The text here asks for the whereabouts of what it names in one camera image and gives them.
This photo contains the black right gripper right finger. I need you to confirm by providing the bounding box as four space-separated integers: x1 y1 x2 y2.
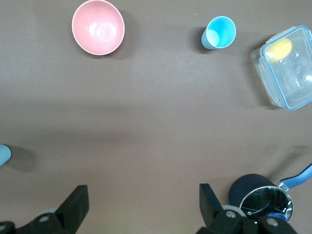
195 183 297 234

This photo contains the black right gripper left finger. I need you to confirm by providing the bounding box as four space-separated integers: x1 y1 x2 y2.
0 184 90 234

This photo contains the blue plastic cup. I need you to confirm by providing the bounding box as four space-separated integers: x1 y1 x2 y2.
201 16 237 50
0 143 13 167

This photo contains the small dark blue object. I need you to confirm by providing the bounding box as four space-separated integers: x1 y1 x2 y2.
265 211 286 221

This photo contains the brown table cover mat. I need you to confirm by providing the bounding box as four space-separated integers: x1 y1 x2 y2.
0 0 312 234

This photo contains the clear plastic food container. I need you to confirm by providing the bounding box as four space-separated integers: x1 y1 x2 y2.
251 25 312 111

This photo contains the yellow round food piece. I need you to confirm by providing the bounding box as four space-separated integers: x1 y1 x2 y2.
265 38 293 63

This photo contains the pink bowl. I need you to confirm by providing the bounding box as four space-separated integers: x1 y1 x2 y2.
71 0 125 56

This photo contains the black saucepan with blue handle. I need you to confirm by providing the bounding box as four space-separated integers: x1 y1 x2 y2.
229 162 312 224

